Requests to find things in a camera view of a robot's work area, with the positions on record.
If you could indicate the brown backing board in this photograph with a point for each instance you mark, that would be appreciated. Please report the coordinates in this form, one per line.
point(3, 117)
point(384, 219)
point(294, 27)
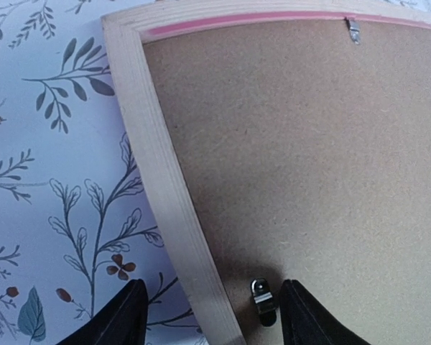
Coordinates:
point(308, 157)

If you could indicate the pink wooden picture frame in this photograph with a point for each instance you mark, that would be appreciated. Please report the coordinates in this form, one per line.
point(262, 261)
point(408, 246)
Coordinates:
point(126, 33)

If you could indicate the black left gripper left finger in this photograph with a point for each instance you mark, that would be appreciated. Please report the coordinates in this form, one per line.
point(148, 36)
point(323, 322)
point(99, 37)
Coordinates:
point(123, 320)

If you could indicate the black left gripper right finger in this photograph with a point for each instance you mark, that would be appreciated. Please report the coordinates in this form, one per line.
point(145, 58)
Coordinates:
point(306, 321)

